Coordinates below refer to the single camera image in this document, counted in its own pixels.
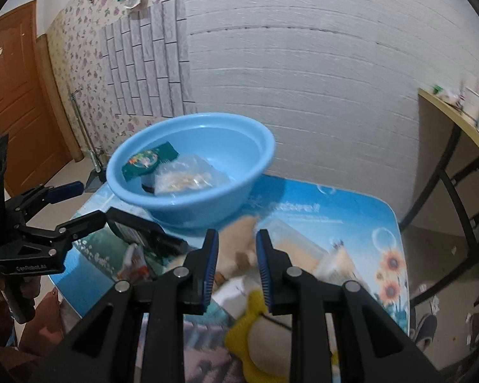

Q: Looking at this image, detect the brown wooden door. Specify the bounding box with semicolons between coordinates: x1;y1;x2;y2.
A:
0;0;82;196

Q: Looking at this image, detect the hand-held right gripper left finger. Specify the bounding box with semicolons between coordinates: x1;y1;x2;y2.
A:
40;229;219;383

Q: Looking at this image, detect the green snack packet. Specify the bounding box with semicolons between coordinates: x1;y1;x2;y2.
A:
122;141;179;177

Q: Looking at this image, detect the clear plastic toothpick box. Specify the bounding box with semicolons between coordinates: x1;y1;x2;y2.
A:
263;217;332;276

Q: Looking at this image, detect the orange white packet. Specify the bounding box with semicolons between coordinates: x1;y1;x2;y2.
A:
116;243;149;284

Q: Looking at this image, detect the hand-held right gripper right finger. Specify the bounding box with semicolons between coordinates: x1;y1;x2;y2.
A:
256;229;440;383

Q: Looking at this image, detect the yellow desk with black legs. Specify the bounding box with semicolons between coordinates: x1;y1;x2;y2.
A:
399;87;479;312

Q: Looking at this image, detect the white paper packet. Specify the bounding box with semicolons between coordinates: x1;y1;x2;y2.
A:
215;278;260;316

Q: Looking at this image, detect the clear plastic snack bag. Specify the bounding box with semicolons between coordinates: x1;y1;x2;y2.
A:
154;154;234;196

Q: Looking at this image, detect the black white shoe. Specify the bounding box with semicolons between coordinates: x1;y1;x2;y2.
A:
413;313;437;348

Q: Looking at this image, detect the light blue plastic basin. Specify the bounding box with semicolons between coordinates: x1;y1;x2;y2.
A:
106;112;276;229

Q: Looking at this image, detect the long-handled dustpan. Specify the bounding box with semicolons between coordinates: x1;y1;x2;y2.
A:
70;90;106;192

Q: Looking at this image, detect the tan plush toy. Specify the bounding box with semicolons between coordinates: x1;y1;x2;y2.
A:
215;213;340;383

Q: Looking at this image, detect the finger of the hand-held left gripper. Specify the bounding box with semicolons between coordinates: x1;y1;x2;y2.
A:
5;181;84;228
0;209;109;277

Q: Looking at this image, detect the small printed landscape table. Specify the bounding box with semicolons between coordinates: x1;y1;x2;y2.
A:
48;173;410;383

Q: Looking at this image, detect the black snack packet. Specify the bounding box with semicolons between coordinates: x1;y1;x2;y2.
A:
106;207;189;257

